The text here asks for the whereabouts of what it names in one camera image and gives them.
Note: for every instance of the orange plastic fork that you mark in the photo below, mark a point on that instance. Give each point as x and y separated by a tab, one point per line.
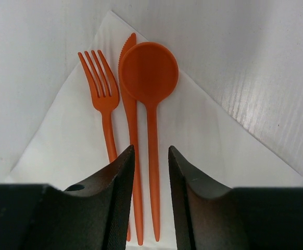
104	93

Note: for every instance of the orange plastic spoon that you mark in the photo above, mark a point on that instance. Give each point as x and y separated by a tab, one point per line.
150	74

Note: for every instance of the orange plastic knife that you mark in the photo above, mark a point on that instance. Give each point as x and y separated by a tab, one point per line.
130	107

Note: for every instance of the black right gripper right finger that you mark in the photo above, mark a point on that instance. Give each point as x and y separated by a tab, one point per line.
210	215

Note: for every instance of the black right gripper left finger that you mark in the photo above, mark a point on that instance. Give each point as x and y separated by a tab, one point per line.
91	214

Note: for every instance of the white paper napkin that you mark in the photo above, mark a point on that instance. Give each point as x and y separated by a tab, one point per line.
69	146

